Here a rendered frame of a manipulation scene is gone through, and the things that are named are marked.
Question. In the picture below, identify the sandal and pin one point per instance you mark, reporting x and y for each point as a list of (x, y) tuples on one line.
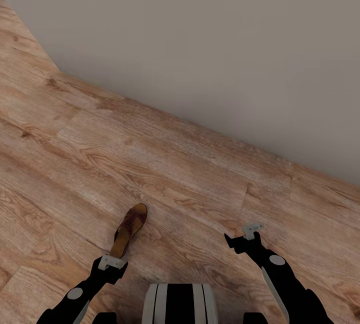
[(133, 222)]

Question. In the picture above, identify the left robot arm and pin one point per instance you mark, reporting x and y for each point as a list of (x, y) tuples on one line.
[(72, 309)]

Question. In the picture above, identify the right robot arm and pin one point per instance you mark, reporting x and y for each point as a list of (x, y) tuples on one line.
[(298, 305)]

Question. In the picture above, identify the robot trunk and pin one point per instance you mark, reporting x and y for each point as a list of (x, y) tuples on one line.
[(180, 304)]

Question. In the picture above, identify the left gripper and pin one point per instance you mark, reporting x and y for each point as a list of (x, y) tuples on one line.
[(110, 275)]

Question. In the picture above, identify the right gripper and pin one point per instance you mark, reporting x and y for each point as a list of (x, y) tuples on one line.
[(243, 245)]

